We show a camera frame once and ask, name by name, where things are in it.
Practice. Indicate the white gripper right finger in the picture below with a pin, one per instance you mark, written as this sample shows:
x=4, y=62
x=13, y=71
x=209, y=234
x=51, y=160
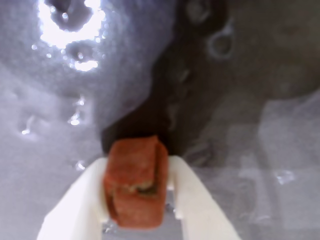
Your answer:
x=197, y=207

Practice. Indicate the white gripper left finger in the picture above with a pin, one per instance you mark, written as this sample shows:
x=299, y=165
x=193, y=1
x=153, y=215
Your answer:
x=77, y=200

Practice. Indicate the red cube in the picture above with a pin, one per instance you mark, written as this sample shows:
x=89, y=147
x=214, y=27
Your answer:
x=135, y=180

